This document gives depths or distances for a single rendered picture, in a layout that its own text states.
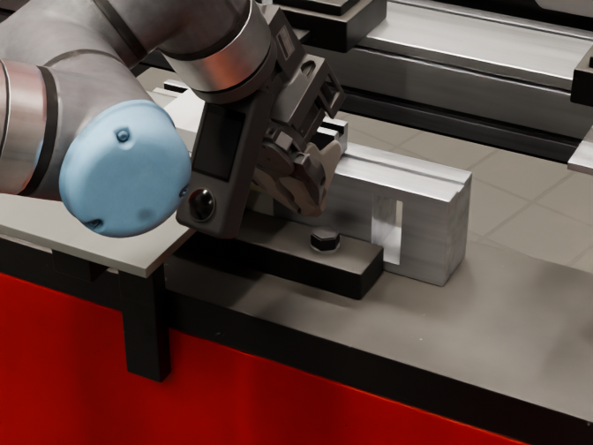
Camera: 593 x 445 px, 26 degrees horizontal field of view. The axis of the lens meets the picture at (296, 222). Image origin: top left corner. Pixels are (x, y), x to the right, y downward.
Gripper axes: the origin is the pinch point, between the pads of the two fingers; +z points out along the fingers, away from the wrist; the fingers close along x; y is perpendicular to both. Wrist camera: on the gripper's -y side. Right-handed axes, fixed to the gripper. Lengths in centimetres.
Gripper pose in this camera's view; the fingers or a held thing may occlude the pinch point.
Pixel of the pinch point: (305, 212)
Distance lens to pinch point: 108.7
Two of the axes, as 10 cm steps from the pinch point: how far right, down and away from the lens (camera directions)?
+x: -8.1, -2.7, 5.1
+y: 4.7, -8.3, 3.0
